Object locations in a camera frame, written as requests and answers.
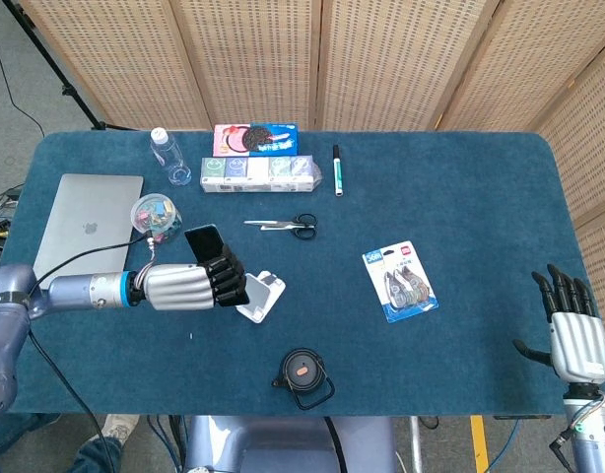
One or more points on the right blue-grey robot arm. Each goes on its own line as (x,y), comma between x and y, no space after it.
(595,438)

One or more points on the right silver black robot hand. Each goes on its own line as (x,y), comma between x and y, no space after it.
(578,345)

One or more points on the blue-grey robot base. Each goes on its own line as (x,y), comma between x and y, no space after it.
(283,443)

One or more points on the multi-pack of pocket tissues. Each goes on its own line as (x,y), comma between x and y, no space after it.
(258,173)

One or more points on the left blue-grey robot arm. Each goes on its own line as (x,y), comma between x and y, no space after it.
(76,293)

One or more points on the blue correction tape blister pack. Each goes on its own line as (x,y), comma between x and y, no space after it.
(401,283)

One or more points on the blue table cloth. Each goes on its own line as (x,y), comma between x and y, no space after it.
(430,207)

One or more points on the beige shoe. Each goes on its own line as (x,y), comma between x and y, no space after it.
(119,425)

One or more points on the white phone stand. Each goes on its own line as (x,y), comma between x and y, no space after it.
(263,300)

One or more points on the woven bamboo folding screen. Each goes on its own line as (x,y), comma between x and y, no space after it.
(381,59)

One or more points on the metal table leg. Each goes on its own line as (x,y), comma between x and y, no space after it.
(416,443)

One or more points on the green whiteboard marker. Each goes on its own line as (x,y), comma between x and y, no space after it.
(338,170)

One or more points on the black smartphone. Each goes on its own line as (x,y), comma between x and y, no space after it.
(205,241)

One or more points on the grey laptop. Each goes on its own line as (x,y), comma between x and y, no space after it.
(86,212)

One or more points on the clear plastic water bottle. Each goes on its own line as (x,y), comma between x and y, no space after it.
(168,153)

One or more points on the person's leg in jeans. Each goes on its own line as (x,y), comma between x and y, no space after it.
(95,455)

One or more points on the Oreo cookie box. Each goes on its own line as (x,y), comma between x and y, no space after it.
(255,139)

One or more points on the clear jar of binder clips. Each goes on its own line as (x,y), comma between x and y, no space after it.
(155,217)

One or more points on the black tripod stand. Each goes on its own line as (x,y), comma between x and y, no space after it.
(51,64)

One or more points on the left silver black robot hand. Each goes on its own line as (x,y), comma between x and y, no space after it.
(184,288)

